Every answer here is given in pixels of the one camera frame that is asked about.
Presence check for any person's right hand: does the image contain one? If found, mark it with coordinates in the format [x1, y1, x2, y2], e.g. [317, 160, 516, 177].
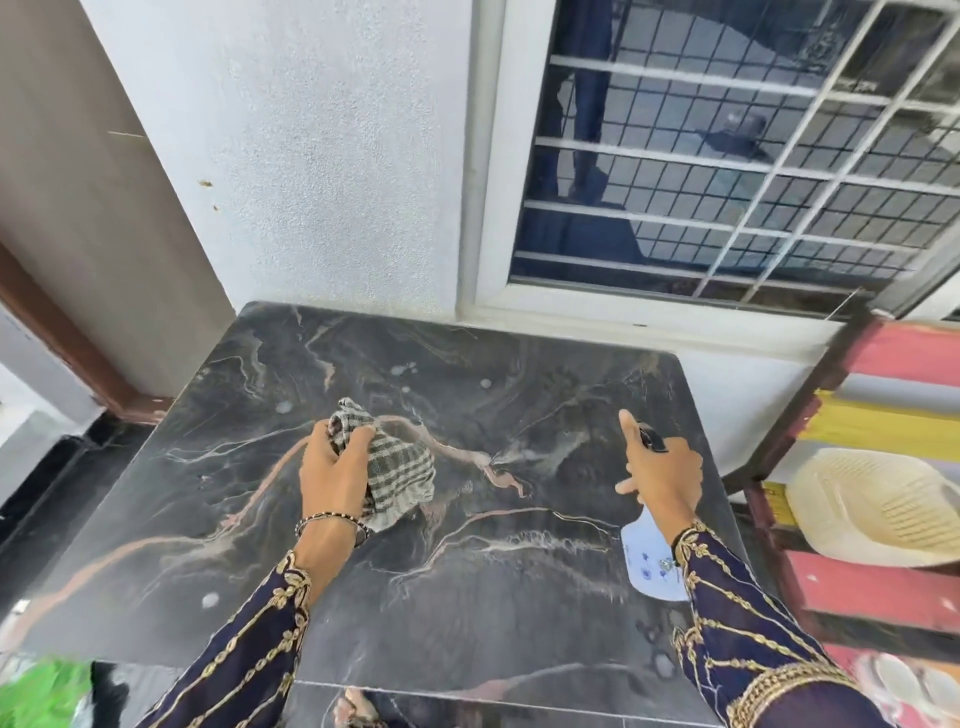
[614, 408, 706, 543]

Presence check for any person's left hand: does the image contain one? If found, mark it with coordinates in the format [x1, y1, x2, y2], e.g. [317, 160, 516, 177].
[298, 418, 376, 530]

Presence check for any grey checkered cleaning cloth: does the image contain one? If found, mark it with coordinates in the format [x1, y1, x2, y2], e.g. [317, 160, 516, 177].
[327, 397, 438, 534]

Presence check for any white spray bottle black trigger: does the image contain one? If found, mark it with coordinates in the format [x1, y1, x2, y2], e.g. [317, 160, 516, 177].
[620, 423, 691, 604]

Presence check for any white gold-patterned cup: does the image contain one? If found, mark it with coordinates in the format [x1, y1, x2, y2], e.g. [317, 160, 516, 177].
[869, 652, 925, 706]
[920, 665, 960, 725]

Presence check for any person's left forearm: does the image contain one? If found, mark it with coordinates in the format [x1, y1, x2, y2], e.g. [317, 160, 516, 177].
[138, 524, 369, 728]

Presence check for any person's right forearm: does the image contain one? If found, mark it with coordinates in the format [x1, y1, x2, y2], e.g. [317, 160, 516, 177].
[671, 521, 860, 728]

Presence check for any dark marble table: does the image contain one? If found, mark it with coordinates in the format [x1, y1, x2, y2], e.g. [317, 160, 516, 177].
[0, 301, 755, 728]

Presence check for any person's bare foot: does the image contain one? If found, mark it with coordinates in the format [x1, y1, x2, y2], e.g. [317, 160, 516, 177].
[333, 689, 384, 728]

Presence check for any cream perforated plastic basket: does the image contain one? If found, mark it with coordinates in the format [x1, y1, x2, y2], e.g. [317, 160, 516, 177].
[785, 447, 960, 569]

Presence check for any pink and yellow wooden bench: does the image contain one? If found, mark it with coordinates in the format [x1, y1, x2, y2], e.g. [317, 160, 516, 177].
[723, 311, 960, 728]

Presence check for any navy gold embroidered dress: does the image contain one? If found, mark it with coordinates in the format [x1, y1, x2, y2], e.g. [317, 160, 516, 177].
[374, 667, 898, 728]

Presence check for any green plastic bag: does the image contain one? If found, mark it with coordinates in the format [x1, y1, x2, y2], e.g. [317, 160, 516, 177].
[0, 658, 95, 728]

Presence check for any grey wood-grain door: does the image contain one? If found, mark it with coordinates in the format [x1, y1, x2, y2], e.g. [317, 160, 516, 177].
[0, 0, 238, 399]

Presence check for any black and gold beaded bracelet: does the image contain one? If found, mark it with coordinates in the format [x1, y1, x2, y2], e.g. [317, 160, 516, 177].
[293, 512, 371, 549]

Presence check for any brown door frame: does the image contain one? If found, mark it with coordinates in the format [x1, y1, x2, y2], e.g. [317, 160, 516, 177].
[0, 239, 174, 427]

